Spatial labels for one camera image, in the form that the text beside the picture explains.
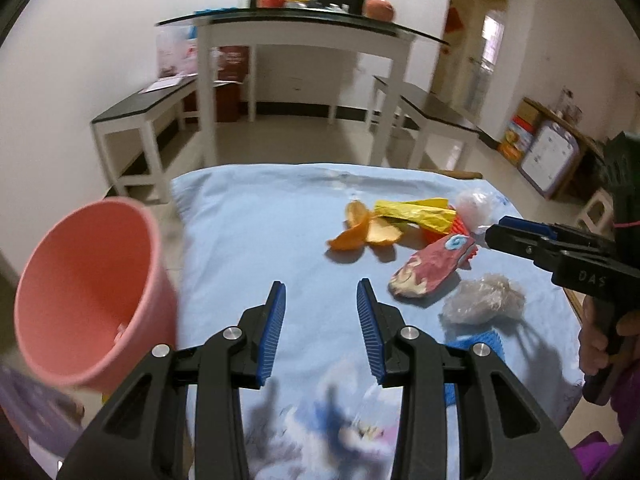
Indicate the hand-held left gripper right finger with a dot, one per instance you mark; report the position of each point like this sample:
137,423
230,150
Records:
370,332

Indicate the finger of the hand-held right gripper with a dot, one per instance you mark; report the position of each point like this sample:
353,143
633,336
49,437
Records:
515,242
530,226

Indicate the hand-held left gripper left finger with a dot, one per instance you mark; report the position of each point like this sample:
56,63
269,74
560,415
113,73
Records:
270,332

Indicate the white plastic wrap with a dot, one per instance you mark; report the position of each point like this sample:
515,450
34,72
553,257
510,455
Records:
475,207

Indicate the red pleated paper liner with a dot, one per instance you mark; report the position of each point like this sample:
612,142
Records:
459,227

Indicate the clear plastic bag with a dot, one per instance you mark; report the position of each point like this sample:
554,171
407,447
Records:
480,300

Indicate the red printed snack packet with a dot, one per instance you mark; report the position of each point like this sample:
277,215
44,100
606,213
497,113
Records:
430,270

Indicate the orange peel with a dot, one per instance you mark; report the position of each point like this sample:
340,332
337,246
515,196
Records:
382,232
357,215
350,241

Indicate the yellow wrapper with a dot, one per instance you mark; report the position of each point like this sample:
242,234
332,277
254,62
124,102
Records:
420,212

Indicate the pink plastic bucket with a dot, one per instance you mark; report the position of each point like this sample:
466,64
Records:
85,280

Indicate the person's right hand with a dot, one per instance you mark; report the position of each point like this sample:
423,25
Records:
592,340

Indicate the white plastic stool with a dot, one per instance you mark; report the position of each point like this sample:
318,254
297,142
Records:
597,205

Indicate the children's drawing board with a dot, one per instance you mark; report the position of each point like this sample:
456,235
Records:
547,155

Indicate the round wooden table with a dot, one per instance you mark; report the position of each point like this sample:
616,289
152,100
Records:
465,175

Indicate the colourful cardboard box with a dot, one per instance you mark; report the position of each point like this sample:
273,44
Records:
517,140

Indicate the blue floral blanket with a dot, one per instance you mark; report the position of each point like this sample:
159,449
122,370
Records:
280,220

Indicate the white bench with dark seat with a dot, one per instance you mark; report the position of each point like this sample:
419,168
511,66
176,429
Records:
435,110
145,105

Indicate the person's purple clothing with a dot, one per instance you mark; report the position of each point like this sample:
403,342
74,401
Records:
602,460

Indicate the red door decoration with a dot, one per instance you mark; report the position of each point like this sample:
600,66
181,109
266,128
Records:
456,20

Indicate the dark red box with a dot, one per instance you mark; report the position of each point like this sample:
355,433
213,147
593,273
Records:
225,102

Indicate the purple patterned object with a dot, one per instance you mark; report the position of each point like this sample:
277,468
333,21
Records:
35,405

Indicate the white table with glass top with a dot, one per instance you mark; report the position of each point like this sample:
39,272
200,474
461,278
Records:
210,85

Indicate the red round fruit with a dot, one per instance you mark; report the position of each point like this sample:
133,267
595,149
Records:
378,8

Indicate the white papers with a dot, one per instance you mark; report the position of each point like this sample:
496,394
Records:
162,84

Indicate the red paper bag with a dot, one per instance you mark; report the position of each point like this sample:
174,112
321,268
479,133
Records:
232,62

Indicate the pinkish plastic bag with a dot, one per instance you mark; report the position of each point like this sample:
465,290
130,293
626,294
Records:
175,55

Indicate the wall socket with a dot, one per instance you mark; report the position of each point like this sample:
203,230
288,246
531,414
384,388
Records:
297,84

